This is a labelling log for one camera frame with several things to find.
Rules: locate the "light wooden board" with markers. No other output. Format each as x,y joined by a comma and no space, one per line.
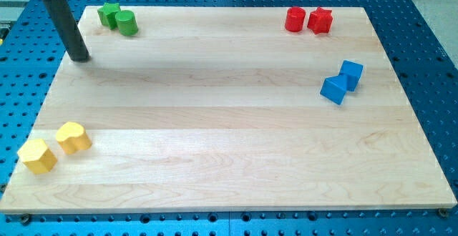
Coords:
219,109

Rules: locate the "blue triangular prism block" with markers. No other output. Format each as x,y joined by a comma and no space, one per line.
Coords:
335,88

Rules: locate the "red cylinder block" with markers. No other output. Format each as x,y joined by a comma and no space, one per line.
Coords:
295,17

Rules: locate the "red star block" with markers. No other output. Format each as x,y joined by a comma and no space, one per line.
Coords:
320,21

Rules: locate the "blue cube block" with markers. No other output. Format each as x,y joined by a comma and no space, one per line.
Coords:
353,71

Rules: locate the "green cylinder block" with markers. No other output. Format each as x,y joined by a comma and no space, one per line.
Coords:
126,22

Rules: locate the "green star block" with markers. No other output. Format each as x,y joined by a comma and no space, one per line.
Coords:
107,14

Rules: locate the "yellow heart block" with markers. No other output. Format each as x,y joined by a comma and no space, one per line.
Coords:
72,137

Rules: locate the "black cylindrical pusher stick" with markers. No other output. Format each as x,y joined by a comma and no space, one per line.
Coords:
66,26

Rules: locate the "yellow hexagon block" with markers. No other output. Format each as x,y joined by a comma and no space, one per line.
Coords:
36,155

